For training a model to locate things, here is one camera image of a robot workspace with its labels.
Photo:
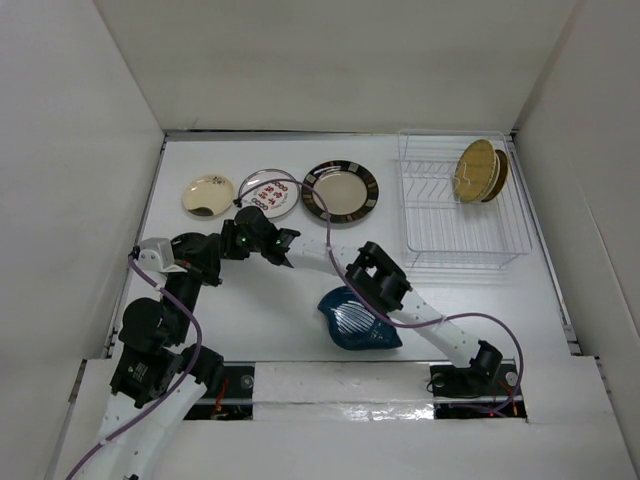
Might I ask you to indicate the dark brown yellow plate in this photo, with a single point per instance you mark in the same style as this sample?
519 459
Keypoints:
501 177

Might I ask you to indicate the cream plate with small flowers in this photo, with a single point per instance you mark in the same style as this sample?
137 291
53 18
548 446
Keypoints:
495 178

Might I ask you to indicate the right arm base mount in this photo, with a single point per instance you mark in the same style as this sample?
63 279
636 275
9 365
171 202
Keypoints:
458 397

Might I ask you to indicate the cream plate with black brushstroke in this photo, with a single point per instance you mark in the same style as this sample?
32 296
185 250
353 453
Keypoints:
208 196

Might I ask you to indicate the black rimmed beige plate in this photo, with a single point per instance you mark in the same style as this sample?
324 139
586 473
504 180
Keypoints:
340 190

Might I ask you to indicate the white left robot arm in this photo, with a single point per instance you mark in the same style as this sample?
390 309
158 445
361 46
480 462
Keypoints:
164 367

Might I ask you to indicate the blue leaf shaped dish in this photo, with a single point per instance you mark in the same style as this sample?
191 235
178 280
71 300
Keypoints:
352 327

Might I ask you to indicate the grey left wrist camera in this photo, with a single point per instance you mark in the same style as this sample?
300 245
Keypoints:
156 255

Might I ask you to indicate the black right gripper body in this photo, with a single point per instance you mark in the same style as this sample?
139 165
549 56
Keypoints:
237 245

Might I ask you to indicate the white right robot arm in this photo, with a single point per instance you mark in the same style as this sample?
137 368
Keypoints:
374 278

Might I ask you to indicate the woven bamboo pattern plate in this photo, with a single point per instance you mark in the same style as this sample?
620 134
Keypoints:
474 171

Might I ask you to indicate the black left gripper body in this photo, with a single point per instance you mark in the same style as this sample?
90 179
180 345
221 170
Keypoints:
200 270

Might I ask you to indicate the white wire dish rack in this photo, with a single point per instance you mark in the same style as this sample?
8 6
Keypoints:
439 230

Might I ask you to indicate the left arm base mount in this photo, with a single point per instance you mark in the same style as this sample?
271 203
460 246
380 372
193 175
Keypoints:
232 401

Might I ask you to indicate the white plate with red characters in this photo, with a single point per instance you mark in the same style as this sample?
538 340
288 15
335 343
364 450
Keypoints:
274 191

